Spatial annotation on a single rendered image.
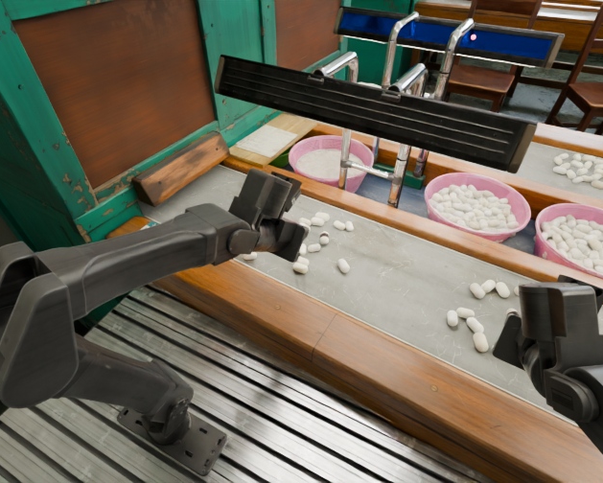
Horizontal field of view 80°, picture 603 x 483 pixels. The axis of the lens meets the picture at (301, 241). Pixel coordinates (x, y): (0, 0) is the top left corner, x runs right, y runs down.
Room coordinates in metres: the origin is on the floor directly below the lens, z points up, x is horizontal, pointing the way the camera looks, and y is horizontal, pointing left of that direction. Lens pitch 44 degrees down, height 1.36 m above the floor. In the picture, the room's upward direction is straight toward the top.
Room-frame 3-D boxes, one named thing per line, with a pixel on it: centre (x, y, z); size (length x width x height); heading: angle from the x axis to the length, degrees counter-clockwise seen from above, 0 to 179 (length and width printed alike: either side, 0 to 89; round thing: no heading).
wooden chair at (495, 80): (2.59, -1.23, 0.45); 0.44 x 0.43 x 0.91; 59
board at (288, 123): (1.11, 0.09, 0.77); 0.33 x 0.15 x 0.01; 149
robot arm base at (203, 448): (0.23, 0.23, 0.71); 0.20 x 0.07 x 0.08; 64
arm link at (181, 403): (0.24, 0.23, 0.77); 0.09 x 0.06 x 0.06; 51
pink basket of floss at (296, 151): (1.00, -0.09, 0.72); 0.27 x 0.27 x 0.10
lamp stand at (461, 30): (1.08, -0.35, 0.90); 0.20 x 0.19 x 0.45; 59
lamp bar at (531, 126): (0.67, -0.09, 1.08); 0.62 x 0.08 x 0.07; 59
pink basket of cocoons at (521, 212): (0.77, -0.47, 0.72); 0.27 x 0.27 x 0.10
